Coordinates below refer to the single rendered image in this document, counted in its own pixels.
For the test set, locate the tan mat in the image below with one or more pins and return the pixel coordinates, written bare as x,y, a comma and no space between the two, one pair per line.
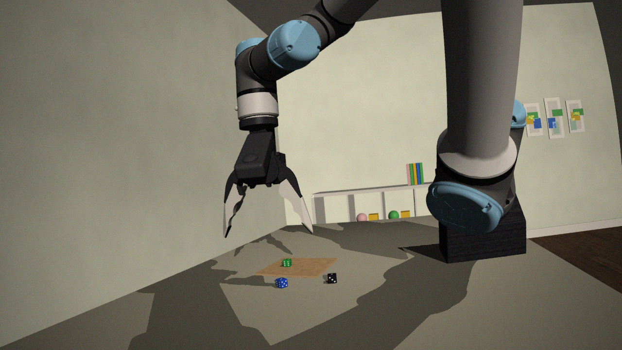
300,268

